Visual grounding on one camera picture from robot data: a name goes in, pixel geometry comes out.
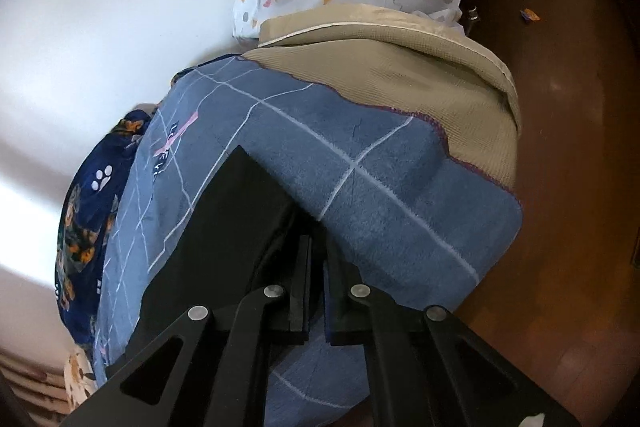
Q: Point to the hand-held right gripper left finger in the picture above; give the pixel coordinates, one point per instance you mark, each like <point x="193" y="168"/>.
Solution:
<point x="300" y="289"/>

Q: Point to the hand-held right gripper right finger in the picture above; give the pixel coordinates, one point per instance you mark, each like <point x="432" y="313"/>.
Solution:
<point x="331" y="304"/>

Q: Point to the black pants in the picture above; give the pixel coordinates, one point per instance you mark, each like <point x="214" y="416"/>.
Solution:
<point x="225" y="217"/>

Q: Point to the blue grid bed sheet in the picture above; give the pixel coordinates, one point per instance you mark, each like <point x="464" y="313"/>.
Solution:
<point x="395" y="192"/>

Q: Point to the navy dog print blanket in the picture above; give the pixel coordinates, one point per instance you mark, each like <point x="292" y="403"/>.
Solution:
<point x="90" y="207"/>

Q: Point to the cream floral cloth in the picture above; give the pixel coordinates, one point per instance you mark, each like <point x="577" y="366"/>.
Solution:
<point x="77" y="374"/>

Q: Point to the small orange wrapper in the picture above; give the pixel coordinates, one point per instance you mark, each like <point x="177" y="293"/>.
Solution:
<point x="529" y="15"/>

